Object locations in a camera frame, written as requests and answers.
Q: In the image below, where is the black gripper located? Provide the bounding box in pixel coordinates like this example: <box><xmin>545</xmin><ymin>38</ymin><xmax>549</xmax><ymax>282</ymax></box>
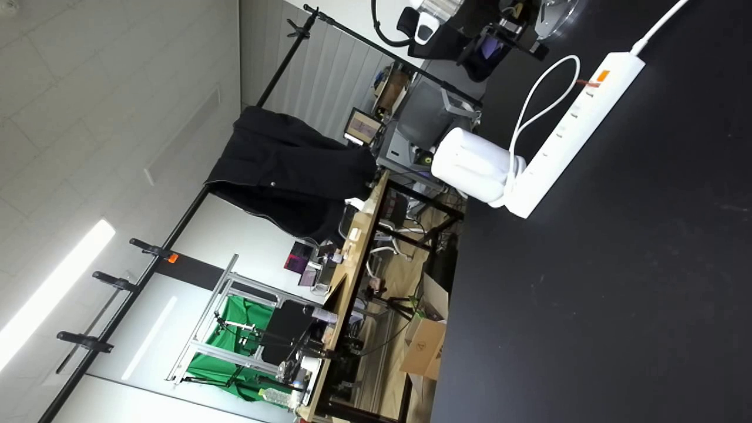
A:
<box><xmin>426</xmin><ymin>12</ymin><xmax>551</xmax><ymax>85</ymax></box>

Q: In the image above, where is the white power strip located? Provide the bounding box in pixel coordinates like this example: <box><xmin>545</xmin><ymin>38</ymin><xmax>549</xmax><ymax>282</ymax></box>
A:
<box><xmin>502</xmin><ymin>50</ymin><xmax>649</xmax><ymax>221</ymax></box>

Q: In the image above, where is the grey machine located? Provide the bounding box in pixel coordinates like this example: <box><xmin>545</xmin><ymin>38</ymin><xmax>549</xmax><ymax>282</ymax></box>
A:
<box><xmin>376</xmin><ymin>72</ymin><xmax>484</xmax><ymax>179</ymax></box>

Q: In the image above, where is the white rounded appliance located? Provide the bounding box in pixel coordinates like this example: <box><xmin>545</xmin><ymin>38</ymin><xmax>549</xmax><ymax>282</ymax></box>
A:
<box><xmin>430</xmin><ymin>124</ymin><xmax>528</xmax><ymax>211</ymax></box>

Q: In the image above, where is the black jacket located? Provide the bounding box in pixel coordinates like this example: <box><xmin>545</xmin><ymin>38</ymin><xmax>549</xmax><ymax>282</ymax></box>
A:
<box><xmin>203</xmin><ymin>103</ymin><xmax>379</xmax><ymax>246</ymax></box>

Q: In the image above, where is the wooden table with black legs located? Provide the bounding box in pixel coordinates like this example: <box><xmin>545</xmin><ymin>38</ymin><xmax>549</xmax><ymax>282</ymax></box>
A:
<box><xmin>296</xmin><ymin>172</ymin><xmax>469</xmax><ymax>423</ymax></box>

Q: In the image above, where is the brown cardboard box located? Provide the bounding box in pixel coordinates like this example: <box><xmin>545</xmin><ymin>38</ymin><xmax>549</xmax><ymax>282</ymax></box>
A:
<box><xmin>397</xmin><ymin>272</ymin><xmax>453</xmax><ymax>382</ymax></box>

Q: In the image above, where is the black chair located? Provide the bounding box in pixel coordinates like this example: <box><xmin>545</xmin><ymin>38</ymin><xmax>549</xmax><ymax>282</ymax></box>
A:
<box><xmin>258</xmin><ymin>300</ymin><xmax>317</xmax><ymax>366</ymax></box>

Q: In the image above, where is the green cloth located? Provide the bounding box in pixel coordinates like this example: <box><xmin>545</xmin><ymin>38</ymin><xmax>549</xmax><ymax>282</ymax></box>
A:
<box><xmin>185</xmin><ymin>291</ymin><xmax>293</xmax><ymax>401</ymax></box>

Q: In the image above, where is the black flat panel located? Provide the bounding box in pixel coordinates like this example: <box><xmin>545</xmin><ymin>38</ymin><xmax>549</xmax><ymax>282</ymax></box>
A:
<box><xmin>153</xmin><ymin>252</ymin><xmax>229</xmax><ymax>293</ymax></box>

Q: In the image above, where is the black clamp with orange tip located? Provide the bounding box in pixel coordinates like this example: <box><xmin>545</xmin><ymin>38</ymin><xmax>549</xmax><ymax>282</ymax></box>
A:
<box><xmin>127</xmin><ymin>235</ymin><xmax>180</xmax><ymax>266</ymax></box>

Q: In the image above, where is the black backdrop stand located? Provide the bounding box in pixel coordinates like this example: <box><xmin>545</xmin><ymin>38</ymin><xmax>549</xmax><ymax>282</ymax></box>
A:
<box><xmin>37</xmin><ymin>3</ymin><xmax>488</xmax><ymax>423</ymax></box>

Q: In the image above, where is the white looped cable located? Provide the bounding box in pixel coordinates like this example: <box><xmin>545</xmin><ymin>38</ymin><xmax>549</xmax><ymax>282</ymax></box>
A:
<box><xmin>504</xmin><ymin>51</ymin><xmax>584</xmax><ymax>188</ymax></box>

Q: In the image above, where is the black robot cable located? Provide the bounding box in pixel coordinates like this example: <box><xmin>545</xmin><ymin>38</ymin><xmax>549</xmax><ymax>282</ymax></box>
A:
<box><xmin>368</xmin><ymin>0</ymin><xmax>413</xmax><ymax>50</ymax></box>

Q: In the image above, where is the white power strip cord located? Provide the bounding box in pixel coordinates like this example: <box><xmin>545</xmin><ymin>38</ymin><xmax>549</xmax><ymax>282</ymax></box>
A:
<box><xmin>630</xmin><ymin>0</ymin><xmax>690</xmax><ymax>59</ymax></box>

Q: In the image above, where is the small picture frame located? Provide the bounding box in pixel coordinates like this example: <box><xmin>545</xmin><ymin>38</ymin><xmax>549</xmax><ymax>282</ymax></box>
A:
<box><xmin>343</xmin><ymin>106</ymin><xmax>382</xmax><ymax>147</ymax></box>

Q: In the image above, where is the silver metal frame rack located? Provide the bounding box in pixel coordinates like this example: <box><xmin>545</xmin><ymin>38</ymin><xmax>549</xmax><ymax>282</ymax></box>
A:
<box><xmin>165</xmin><ymin>252</ymin><xmax>341</xmax><ymax>395</ymax></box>

